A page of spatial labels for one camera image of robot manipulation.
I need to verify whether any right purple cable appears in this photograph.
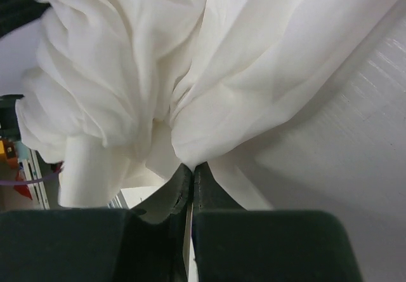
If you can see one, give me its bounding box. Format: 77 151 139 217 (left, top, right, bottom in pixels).
0 171 61 187

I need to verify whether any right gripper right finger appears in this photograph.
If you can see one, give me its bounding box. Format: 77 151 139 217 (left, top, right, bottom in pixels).
192 163 362 282

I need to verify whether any white skirt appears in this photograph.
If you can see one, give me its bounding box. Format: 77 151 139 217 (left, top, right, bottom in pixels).
15 0 399 208

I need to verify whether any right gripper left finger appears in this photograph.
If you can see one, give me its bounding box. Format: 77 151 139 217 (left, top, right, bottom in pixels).
1 165 193 281

